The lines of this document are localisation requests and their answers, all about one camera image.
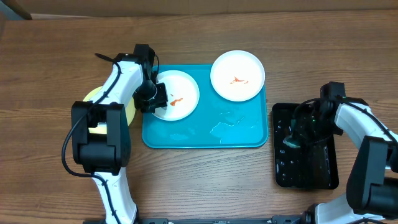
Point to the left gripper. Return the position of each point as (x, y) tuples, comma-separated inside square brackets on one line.
[(161, 101)]

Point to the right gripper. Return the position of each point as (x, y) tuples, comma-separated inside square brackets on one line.
[(302, 135)]

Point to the green sponge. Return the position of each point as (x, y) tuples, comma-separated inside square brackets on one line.
[(291, 140)]

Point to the white plate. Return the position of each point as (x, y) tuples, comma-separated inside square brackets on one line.
[(182, 95), (237, 75)]

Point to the yellow-green plate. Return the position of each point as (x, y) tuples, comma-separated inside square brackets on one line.
[(130, 112)]

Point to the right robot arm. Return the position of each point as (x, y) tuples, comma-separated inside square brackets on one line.
[(371, 196)]

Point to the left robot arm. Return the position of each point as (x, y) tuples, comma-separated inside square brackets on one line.
[(98, 145)]

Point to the black plastic tray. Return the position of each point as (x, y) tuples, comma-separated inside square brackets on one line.
[(312, 167)]

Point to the teal plastic tray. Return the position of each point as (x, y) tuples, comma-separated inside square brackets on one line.
[(215, 122)]

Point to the dark chair leg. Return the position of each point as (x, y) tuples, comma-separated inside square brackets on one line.
[(12, 10)]

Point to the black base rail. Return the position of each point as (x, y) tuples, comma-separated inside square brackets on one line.
[(277, 219)]

